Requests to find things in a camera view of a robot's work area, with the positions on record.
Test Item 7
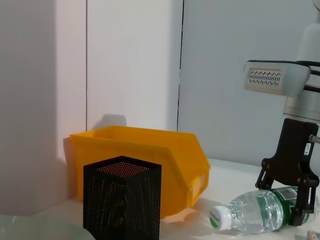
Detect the black right camera cable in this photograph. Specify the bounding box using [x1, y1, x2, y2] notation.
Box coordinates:
[296, 60, 320, 76]

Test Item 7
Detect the yellow plastic bin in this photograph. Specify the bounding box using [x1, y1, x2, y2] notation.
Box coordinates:
[69, 125, 211, 220]

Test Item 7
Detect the green glass fruit plate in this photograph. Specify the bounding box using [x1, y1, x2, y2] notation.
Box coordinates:
[0, 213, 97, 240]

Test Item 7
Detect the clear green-label water bottle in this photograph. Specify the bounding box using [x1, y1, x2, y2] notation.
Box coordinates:
[208, 186, 320, 236]

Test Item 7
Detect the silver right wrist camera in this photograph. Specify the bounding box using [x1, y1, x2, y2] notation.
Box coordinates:
[243, 59, 312, 97]

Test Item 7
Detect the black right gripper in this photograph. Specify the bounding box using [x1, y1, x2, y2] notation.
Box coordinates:
[255, 117, 320, 227]

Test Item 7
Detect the black mesh pen holder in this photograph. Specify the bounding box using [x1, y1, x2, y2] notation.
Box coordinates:
[82, 155, 162, 240]

